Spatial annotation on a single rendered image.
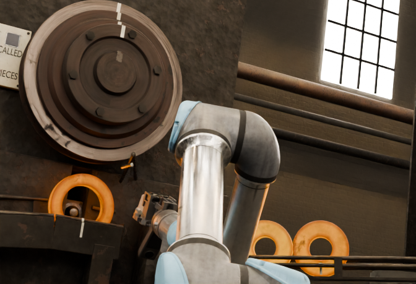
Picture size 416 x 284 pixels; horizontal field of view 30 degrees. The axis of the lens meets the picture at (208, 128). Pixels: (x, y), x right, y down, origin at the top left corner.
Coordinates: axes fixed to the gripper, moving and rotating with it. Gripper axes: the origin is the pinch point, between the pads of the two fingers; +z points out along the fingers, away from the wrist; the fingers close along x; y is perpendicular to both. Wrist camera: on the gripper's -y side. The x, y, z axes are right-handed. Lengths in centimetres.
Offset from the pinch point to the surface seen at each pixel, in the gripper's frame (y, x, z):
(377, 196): -47, -534, 636
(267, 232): 2.2, -34.6, -8.1
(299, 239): 3.1, -42.0, -13.2
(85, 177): 4.0, 13.8, 13.2
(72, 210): -6.9, 13.6, 18.8
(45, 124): 16.2, 27.9, 14.8
